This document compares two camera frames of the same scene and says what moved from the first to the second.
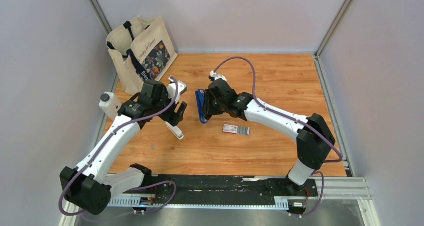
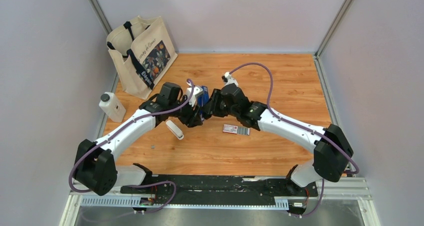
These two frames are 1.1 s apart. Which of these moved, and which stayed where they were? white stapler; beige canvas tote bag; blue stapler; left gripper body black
Moved: left gripper body black
Stayed: white stapler; beige canvas tote bag; blue stapler
